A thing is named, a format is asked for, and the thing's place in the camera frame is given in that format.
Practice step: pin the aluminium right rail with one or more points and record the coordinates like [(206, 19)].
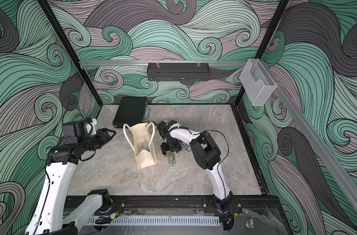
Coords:
[(339, 174)]

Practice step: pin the black enclosure corner post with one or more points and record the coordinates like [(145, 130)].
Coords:
[(281, 7)]

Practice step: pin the clear compass set green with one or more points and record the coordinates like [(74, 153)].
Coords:
[(172, 159)]

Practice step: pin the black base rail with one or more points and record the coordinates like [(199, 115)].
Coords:
[(203, 203)]

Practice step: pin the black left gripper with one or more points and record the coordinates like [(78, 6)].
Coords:
[(103, 137)]

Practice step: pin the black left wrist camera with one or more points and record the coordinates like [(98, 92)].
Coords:
[(76, 131)]

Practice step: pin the black left corner post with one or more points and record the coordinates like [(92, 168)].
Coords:
[(73, 56)]

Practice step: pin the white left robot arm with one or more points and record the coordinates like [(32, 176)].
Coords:
[(61, 163)]

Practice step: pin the cream canvas tote bag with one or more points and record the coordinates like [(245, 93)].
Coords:
[(140, 138)]

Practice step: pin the aluminium back rail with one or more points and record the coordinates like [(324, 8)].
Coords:
[(216, 63)]

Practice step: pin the black case with latches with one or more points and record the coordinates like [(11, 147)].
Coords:
[(131, 111)]

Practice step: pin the black wall tray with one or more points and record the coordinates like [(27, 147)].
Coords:
[(178, 72)]

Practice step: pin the clear acrylic wall holder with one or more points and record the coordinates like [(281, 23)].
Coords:
[(258, 81)]

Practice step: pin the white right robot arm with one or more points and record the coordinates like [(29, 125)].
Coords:
[(206, 153)]

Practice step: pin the aluminium rail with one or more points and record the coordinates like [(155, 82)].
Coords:
[(216, 63), (339, 174)]

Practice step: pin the white slotted cable duct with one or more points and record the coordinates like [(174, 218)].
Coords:
[(165, 221)]

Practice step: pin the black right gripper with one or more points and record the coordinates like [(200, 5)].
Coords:
[(165, 149)]

